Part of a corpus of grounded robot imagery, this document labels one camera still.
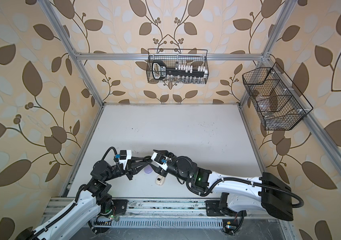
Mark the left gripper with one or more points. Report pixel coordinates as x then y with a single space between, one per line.
132 165

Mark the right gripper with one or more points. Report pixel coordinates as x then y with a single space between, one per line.
163 172

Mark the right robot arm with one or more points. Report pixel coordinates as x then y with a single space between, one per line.
265 192

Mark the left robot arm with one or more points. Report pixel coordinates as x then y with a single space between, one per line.
91 199

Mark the purple round earbud case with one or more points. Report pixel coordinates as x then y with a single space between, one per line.
148 170

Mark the beige earbud case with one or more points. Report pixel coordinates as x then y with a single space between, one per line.
160 180

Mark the black tool in basket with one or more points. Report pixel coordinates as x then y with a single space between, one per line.
161 71

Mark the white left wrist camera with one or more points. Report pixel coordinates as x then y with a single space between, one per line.
122 158

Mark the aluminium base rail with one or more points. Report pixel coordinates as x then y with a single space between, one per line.
160 208

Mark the back wall wire basket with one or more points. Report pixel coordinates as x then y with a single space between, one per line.
194 57

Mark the wall wire basket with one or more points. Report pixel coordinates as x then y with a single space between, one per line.
279 105
194 57

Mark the right wall wire basket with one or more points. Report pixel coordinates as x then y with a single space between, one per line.
279 105

